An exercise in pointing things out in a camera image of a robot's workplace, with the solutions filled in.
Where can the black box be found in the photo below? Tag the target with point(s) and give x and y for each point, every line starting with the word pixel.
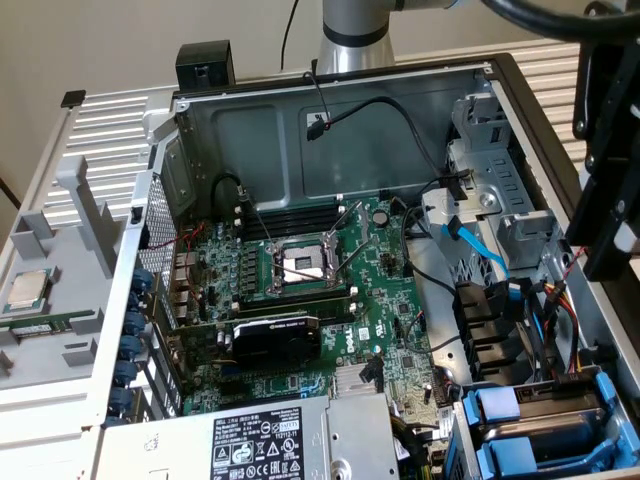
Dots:
pixel 205 65

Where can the black graphics card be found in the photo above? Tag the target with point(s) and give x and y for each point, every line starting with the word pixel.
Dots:
pixel 280 345

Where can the blue disk carrier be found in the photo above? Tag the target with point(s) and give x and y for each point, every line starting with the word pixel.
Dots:
pixel 505 452

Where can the silver CPU chip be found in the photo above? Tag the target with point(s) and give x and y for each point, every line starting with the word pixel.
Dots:
pixel 27 292

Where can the green Dell motherboard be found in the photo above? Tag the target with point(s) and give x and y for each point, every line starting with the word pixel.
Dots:
pixel 380 300

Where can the blue card retention clip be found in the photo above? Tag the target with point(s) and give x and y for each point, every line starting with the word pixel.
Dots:
pixel 137 301
pixel 120 400
pixel 131 348
pixel 125 374
pixel 143 278
pixel 134 324

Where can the grey metal drive cage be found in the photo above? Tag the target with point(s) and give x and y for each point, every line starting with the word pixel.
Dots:
pixel 500 170

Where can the grey power supply unit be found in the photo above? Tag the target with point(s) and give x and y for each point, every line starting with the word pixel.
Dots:
pixel 200 450

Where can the white metal base frame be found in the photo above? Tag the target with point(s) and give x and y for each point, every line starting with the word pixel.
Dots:
pixel 50 415

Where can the metal socket cover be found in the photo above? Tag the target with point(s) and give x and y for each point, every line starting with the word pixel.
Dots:
pixel 363 220

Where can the grey parts rack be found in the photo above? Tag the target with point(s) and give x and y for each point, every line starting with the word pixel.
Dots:
pixel 75 280

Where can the silver chipset heatsink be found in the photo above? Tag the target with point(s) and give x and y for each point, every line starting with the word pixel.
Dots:
pixel 347 382

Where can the metal locking lever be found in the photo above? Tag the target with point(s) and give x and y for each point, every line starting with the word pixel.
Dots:
pixel 305 272
pixel 255 215

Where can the grey metal disk bay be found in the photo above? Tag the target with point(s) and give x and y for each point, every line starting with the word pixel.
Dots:
pixel 462 440

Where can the silver coin battery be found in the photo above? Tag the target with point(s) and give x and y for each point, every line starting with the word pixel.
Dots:
pixel 381 216

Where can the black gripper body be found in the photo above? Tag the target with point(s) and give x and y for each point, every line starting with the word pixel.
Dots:
pixel 620 70

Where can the green RAM stick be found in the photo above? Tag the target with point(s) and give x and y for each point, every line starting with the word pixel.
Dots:
pixel 60 320

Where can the open grey PC case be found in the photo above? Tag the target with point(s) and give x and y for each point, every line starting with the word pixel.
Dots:
pixel 250 150

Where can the CPU socket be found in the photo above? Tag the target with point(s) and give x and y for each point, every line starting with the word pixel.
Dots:
pixel 295 260

